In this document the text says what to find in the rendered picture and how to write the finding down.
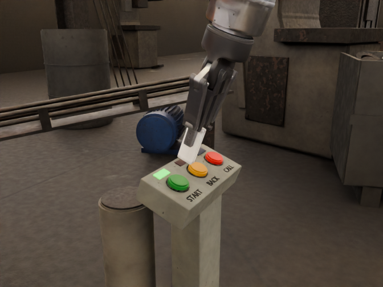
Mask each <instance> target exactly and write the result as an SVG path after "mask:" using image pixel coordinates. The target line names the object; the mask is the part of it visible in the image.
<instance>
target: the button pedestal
mask: <svg viewBox="0 0 383 287"><path fill-rule="evenodd" d="M200 147H201V148H203V149H205V150H206V151H205V152H204V153H202V154H201V155H197V157H196V159H195V162H199V163H201V164H203V165H205V166H206V168H207V174H206V175H205V176H202V177H200V176H197V175H194V174H192V173H191V172H190V171H189V169H188V167H189V164H188V163H186V164H184V165H183V166H179V165H177V164H176V163H175V162H176V161H178V160H179V159H180V158H177V159H175V160H173V161H171V162H169V163H168V164H166V165H164V166H163V167H161V168H159V169H157V170H156V171H154V172H152V173H150V174H148V175H147V176H145V177H143V178H141V180H140V184H139V187H138V190H137V194H136V200H138V201H139V202H140V203H142V204H143V205H145V206H146V207H148V208H149V209H150V210H152V211H153V212H155V213H156V214H158V215H159V216H161V217H162V218H164V219H165V220H166V221H168V222H169V223H171V232H172V287H219V259H220V239H221V200H222V194H223V193H224V192H225V191H226V190H227V189H228V188H229V187H230V186H231V185H232V184H234V183H235V181H236V179H237V176H238V174H239V172H240V170H241V165H239V164H237V163H236V162H234V161H232V160H230V159H228V158H227V157H225V156H224V155H222V154H220V153H218V152H216V151H215V150H213V149H211V148H209V147H208V146H206V145H204V144H202V145H201V146H200ZM210 151H213V152H216V153H218V154H220V155H221V156H222V158H223V162H222V164H220V165H216V164H213V163H211V162H209V161H208V160H207V159H206V158H205V156H206V153H208V152H210ZM162 169H165V170H167V171H169V172H170V174H168V175H166V176H165V177H163V178H161V179H158V178H156V177H155V176H153V174H155V173H157V172H159V171H160V170H162ZM174 174H178V175H182V176H184V177H185V178H186V179H187V180H188V181H189V186H188V188H187V189H186V190H182V191H181V190H176V189H174V188H172V187H170V186H169V184H168V178H169V177H170V176H171V175H174Z"/></svg>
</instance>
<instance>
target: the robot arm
mask: <svg viewBox="0 0 383 287"><path fill-rule="evenodd" d="M275 1H276V0H210V2H209V5H208V8H207V11H206V17H207V19H208V20H210V21H211V22H212V23H209V24H208V25H207V27H206V30H205V33H204V36H203V39H202V43H201V46H202V48H203V49H204V50H206V52H207V56H206V58H205V60H204V61H203V63H202V67H201V71H200V73H199V74H197V75H196V74H194V73H192V74H191V75H190V77H189V85H190V88H189V93H188V99H187V102H186V108H185V113H184V119H183V122H182V124H183V125H184V126H186V127H187V129H186V132H185V135H184V138H183V141H182V144H181V147H180V150H179V152H178V156H177V157H178V158H180V159H182V160H183V161H185V162H186V163H188V164H190V165H191V164H192V163H194V162H195V159H196V157H197V154H198V151H199V149H200V146H201V143H202V140H203V138H204V135H205V133H206V129H207V130H212V128H213V127H212V126H211V125H210V123H213V122H214V121H215V118H216V116H217V114H218V112H219V110H220V108H221V106H222V104H223V102H224V100H225V97H226V95H227V93H228V91H229V89H230V87H231V85H232V83H233V81H234V80H235V78H236V77H237V75H238V72H237V71H235V70H233V69H234V67H235V62H237V63H243V62H245V61H246V60H247V59H248V56H249V54H250V51H251V49H252V46H253V44H254V38H253V37H252V36H261V35H262V34H263V31H264V29H265V26H266V24H267V21H268V19H269V17H270V14H271V12H272V8H274V6H275Z"/></svg>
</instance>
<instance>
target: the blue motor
mask: <svg viewBox="0 0 383 287"><path fill-rule="evenodd" d="M183 119H184V112H183V109H181V108H180V106H177V105H174V106H169V107H166V108H160V109H155V110H150V111H147V112H146V113H145V114H144V115H143V118H142V119H141V120H140V121H139V122H138V124H137V128H136V136H137V139H138V141H139V143H140V145H141V146H142V148H141V152H142V153H156V154H175V155H178V152H179V150H180V147H181V144H182V141H183V140H179V139H180V137H181V136H182V134H183V133H184V131H185V129H186V126H184V125H183V124H182V122H183Z"/></svg>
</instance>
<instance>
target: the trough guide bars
mask: <svg viewBox="0 0 383 287"><path fill-rule="evenodd" d="M189 77H190V75H188V76H182V77H175V78H172V79H165V80H159V81H153V82H149V83H142V84H136V85H130V86H126V87H120V88H114V89H107V90H103V91H97V92H90V93H84V94H80V95H74V96H67V97H61V98H57V99H51V100H44V101H38V102H32V103H28V104H22V105H16V106H9V107H5V108H0V128H1V127H5V126H10V125H16V124H22V123H25V122H31V121H37V120H40V123H41V126H42V130H43V133H45V132H50V131H53V130H52V126H51V121H50V118H52V117H57V116H63V115H67V114H73V113H78V112H84V111H88V110H93V109H99V108H105V107H108V106H114V105H120V104H125V103H131V102H133V105H134V104H140V109H141V112H147V111H149V106H148V99H152V98H155V97H161V96H167V95H172V94H176V93H182V92H187V91H189V88H190V87H189V86H190V85H189ZM183 87H185V88H183ZM177 88H179V89H177ZM171 89H173V90H171ZM168 90H169V91H168ZM162 91H164V92H162ZM156 92H157V93H156ZM150 93H151V94H150ZM147 94H148V95H147ZM129 97H130V98H129ZM126 98H127V99H126ZM119 99H121V100H119ZM113 100H115V101H113ZM108 101H109V102H108ZM98 103H100V104H98ZM92 104H94V105H92ZM86 105H88V106H86ZM80 106H82V107H80ZM77 107H79V108H77ZM71 108H73V109H71ZM65 109H66V110H65ZM59 110H61V111H59ZM56 111H57V112H56ZM49 112H51V113H49ZM37 114H38V115H37ZM35 115H36V116H35ZM28 116H30V117H28ZM22 117H24V118H22ZM16 118H18V119H16ZM13 119H15V120H13ZM7 120H9V121H7ZM1 121H3V122H1Z"/></svg>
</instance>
